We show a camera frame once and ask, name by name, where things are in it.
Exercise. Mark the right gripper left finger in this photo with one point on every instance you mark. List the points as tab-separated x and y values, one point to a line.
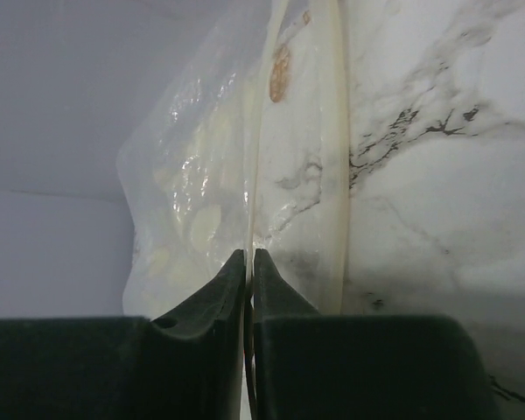
185	364

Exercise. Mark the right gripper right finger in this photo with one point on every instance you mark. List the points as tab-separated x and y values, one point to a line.
312	366

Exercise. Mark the clear zip top bag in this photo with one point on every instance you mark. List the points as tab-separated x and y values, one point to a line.
247	149

